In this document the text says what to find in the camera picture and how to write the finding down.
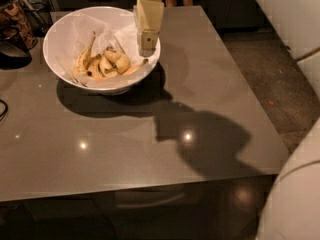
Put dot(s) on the black wire rack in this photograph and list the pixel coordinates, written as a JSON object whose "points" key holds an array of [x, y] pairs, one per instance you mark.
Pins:
{"points": [[39, 14]]}

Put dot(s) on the white bowl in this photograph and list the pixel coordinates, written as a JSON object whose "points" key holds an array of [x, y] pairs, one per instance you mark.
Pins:
{"points": [[96, 49]]}

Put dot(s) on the dark cabinet with handle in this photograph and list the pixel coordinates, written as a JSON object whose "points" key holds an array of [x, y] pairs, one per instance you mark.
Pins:
{"points": [[133, 204]]}

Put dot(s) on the patterned jar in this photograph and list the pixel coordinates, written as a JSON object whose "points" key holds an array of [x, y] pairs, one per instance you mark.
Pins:
{"points": [[12, 14]]}

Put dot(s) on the banana at bowl left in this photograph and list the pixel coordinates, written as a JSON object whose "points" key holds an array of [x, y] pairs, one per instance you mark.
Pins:
{"points": [[82, 61]]}

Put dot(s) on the black kettle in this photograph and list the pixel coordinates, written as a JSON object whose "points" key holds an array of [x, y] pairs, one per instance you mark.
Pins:
{"points": [[13, 52]]}

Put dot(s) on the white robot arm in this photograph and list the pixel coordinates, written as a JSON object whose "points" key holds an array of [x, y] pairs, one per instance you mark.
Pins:
{"points": [[263, 58]]}

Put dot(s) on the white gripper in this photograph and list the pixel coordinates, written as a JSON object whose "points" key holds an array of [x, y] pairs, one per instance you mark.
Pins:
{"points": [[148, 17]]}

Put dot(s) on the banana in bowl middle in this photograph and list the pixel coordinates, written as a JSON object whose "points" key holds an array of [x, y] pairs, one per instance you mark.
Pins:
{"points": [[99, 68]]}

